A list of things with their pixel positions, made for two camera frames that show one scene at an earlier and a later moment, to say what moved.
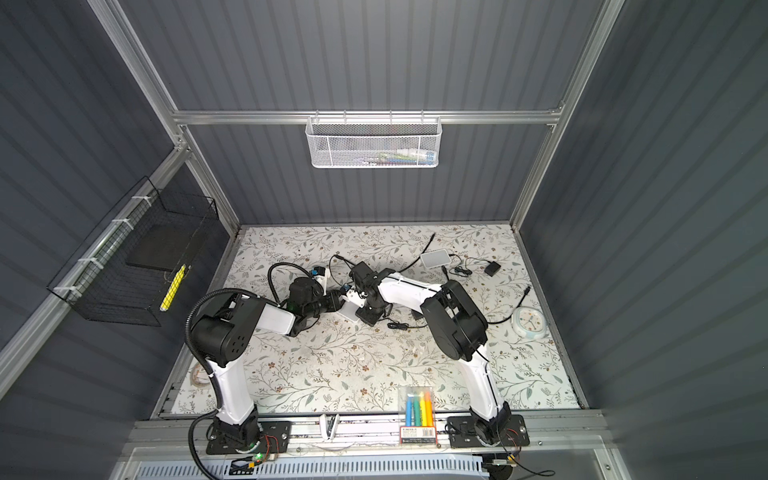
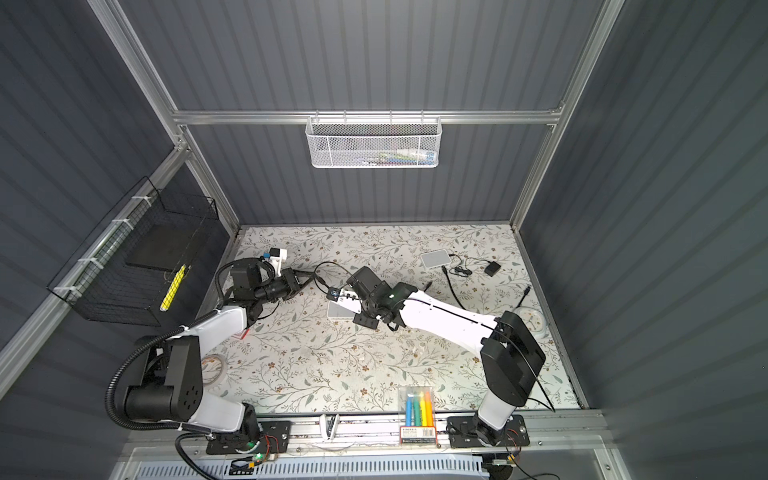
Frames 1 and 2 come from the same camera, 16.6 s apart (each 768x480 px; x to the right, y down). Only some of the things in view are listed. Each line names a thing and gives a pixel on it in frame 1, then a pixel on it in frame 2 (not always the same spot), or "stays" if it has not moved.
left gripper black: [334, 300] to [291, 282]
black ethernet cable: [527, 289] stays
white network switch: [436, 258] stays
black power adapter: [492, 268] stays
